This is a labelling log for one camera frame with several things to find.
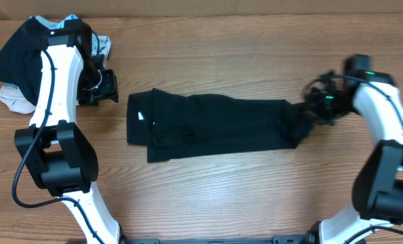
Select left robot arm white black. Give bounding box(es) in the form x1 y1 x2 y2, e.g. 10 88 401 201
12 19 123 243

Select black polo shirt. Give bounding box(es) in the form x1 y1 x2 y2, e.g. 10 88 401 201
127 89 313 163

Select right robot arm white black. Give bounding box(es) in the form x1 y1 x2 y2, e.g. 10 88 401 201
303 69 403 243

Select beige folded garment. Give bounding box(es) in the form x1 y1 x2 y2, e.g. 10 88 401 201
0 83 36 115

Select light denim jeans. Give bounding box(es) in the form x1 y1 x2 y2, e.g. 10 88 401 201
91 33 112 59

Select folded black garment on pile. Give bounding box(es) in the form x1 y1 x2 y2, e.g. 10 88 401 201
0 18 48 106

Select light blue garment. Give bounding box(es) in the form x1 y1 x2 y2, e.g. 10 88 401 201
35 14 79 30

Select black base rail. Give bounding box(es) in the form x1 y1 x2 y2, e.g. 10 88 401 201
120 235 316 244

